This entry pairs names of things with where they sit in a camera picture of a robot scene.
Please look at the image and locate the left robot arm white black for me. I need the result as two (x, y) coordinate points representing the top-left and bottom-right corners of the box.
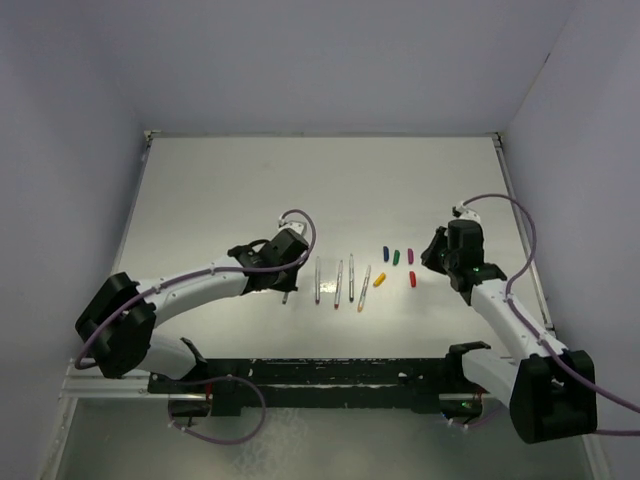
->
(75, 226), (316, 392)

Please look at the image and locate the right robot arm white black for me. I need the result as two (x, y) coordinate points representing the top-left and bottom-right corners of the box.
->
(421, 219), (598, 444)

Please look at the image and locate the purple marker pen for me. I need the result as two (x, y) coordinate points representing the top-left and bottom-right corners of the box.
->
(314, 256), (322, 305)

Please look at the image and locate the yellow pen cap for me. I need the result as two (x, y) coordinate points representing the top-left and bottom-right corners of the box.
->
(373, 273), (386, 287)

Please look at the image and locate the red marker pen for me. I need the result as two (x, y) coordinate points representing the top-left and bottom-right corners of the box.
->
(333, 260), (344, 310)

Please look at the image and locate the blue marker pen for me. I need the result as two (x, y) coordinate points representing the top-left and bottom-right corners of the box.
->
(348, 254), (355, 303)

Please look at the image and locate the yellow marker pen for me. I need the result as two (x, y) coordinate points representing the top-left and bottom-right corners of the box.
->
(357, 265), (371, 313)

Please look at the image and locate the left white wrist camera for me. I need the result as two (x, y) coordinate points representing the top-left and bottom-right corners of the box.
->
(277, 215), (308, 237)

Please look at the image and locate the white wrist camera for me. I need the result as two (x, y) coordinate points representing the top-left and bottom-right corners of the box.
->
(277, 215), (308, 237)
(452, 202), (481, 224)

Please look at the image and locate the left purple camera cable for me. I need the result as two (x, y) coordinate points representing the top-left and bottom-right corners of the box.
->
(74, 208), (319, 370)

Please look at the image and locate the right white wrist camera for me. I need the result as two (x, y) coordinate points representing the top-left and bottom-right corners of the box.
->
(452, 202), (481, 224)

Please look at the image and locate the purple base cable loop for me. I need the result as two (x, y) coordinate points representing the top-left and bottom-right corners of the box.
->
(167, 375), (268, 444)

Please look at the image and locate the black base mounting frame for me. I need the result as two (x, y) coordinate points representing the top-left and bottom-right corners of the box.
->
(148, 341), (491, 417)

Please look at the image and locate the aluminium extrusion rail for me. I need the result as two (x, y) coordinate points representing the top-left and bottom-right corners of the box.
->
(60, 365), (149, 399)

